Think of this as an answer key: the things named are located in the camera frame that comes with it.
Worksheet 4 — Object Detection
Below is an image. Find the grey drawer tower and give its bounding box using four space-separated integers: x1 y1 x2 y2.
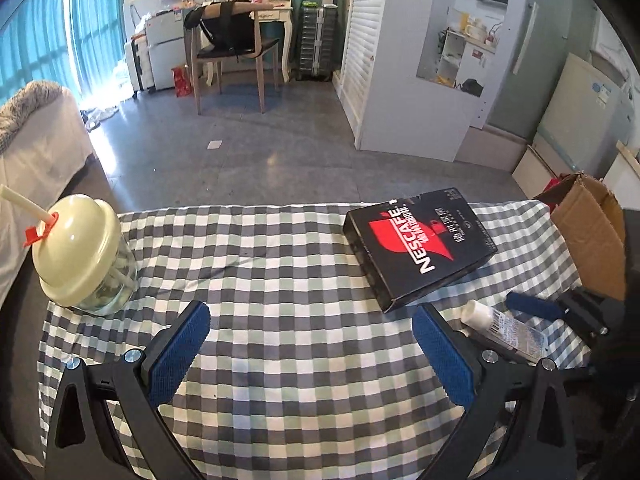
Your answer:
298 2 341 82

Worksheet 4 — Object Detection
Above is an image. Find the white squeeze tube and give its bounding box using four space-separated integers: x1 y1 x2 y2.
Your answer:
460 300 548 362

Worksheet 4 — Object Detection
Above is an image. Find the grey checked tablecloth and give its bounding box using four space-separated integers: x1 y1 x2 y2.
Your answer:
37 200 601 480

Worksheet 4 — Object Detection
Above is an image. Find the black and red coffee box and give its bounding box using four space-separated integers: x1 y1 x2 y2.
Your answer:
343 187 499 314

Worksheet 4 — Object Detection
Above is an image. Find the teal curtain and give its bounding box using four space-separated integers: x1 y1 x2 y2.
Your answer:
0 0 126 106

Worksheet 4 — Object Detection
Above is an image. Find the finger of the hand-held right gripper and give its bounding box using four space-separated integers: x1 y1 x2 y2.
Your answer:
505 290 625 339

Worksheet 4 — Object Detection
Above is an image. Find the white louvered wardrobe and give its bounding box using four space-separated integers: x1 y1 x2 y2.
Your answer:
332 0 516 163

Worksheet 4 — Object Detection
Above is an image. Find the white suitcase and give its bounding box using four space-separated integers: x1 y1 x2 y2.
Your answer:
124 40 151 100

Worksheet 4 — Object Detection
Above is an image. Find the grey knitted blanket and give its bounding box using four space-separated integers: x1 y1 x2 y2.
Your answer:
0 80 71 156

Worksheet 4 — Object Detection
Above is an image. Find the white dressing desk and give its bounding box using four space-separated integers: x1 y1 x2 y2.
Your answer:
252 0 296 85

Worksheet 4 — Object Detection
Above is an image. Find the large white fridge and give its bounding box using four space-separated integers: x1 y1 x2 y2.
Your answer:
532 52 632 181

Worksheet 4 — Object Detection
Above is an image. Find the red paper bag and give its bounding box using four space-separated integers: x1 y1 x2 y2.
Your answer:
171 64 193 98

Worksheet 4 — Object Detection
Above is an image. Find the small white fridge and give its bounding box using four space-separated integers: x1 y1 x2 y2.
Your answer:
146 10 201 92

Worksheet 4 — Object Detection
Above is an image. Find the white kitchen shelf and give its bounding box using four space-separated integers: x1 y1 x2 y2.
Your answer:
432 27 496 97

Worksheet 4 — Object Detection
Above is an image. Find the glass cup with dome lid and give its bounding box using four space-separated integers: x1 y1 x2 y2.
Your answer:
0 183 139 317

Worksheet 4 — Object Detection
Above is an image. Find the black backpack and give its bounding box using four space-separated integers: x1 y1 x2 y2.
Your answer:
183 1 258 58

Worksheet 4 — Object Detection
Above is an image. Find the brown cardboard box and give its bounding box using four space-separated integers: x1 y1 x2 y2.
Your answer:
532 172 628 301

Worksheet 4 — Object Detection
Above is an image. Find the white bed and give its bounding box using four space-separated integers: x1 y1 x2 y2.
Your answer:
0 85 98 281

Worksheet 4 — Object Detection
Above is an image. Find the wooden chair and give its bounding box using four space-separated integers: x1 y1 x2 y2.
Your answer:
182 2 281 116

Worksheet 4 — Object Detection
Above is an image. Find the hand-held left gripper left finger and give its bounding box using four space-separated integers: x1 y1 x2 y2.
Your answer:
47 301 212 480

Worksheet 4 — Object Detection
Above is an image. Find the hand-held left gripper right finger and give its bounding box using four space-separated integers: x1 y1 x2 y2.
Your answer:
412 303 583 480

